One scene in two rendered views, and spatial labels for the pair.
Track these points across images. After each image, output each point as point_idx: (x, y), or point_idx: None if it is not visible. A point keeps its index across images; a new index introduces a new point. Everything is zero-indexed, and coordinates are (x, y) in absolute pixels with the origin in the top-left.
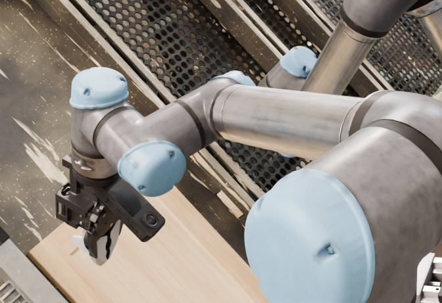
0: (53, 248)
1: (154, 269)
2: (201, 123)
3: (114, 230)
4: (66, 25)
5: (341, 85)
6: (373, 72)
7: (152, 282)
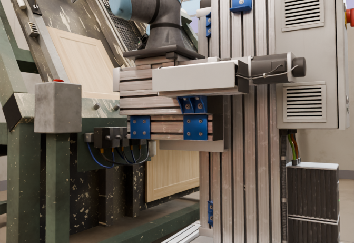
0: (54, 31)
1: (87, 60)
2: None
3: None
4: (90, 2)
5: None
6: None
7: (85, 62)
